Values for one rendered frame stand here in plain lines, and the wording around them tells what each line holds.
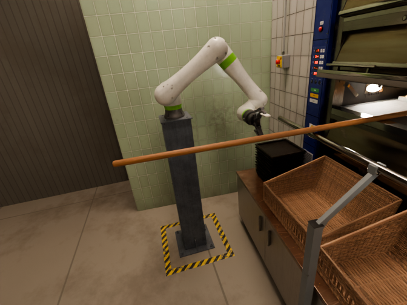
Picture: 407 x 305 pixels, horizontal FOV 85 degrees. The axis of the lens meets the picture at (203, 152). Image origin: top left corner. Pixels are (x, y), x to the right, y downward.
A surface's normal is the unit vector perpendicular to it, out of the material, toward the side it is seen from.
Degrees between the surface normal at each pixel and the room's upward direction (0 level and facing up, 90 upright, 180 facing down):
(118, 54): 90
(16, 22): 90
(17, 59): 90
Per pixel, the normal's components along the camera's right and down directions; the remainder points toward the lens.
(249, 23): 0.19, 0.39
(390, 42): -0.95, -0.15
